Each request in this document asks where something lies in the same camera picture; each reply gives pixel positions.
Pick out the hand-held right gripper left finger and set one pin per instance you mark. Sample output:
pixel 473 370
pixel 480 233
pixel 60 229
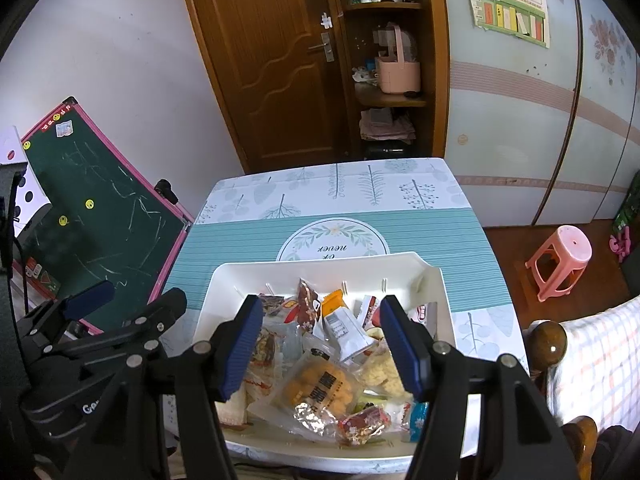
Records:
pixel 242 355

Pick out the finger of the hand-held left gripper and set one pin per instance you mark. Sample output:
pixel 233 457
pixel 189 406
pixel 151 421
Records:
pixel 87 300
pixel 165 307

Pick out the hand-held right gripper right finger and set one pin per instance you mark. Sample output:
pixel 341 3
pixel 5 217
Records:
pixel 400 355

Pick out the clear nut snack packet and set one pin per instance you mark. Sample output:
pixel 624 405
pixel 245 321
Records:
pixel 266 352

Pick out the pale puffed snack packet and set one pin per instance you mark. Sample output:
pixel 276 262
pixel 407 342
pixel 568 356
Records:
pixel 380 375

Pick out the red label white packet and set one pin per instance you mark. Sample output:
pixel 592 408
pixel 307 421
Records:
pixel 424 314

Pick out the small red white candy packet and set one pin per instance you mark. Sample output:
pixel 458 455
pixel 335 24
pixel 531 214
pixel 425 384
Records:
pixel 367 307

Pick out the red patterned snack packet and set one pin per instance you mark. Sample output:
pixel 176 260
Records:
pixel 275 306

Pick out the white pillow snack packet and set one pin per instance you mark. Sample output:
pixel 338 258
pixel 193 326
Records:
pixel 345 332

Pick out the blue snack packet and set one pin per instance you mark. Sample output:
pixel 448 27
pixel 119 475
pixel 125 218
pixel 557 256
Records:
pixel 415 422

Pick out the white plastic tray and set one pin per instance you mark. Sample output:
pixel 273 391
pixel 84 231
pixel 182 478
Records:
pixel 235 280

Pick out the red brown snack packet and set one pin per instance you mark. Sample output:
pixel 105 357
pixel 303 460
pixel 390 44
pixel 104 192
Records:
pixel 362 424

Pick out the dark brown snack packet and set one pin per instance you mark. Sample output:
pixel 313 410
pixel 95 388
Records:
pixel 306 307

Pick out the orange ball snack packet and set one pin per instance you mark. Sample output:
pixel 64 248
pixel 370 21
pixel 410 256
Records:
pixel 315 390

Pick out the small orange snack packet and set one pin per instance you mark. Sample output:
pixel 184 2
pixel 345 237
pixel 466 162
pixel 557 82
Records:
pixel 334 304

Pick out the pink framed green chalkboard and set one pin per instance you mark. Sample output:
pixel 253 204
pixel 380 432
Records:
pixel 110 220

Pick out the teal leaf print tablecloth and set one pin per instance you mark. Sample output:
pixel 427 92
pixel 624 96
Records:
pixel 240 245

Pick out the white paper with black dots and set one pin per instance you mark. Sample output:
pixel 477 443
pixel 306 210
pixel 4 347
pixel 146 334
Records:
pixel 10 147

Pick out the pink plastic stool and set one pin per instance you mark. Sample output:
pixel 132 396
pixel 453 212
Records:
pixel 565 245

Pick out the black suitcase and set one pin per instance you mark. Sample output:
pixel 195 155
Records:
pixel 385 150

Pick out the dark cloth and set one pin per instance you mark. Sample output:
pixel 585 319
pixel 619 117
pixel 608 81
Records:
pixel 632 277

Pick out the pink toy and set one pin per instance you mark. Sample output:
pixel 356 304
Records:
pixel 620 245

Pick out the flower print sliding wardrobe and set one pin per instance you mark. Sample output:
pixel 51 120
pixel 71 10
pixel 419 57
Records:
pixel 500 125

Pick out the brown wooden door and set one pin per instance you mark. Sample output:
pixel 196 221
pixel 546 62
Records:
pixel 260 60

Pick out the green bag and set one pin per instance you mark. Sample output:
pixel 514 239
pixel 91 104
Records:
pixel 627 210

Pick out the wooden corner shelf unit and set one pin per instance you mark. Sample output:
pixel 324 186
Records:
pixel 435 60

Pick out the white door hook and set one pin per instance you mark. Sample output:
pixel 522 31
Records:
pixel 325 20

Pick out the wooden bed frame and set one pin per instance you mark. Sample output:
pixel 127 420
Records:
pixel 547 342

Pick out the wall poster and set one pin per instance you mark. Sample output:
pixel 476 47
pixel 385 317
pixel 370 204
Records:
pixel 505 10

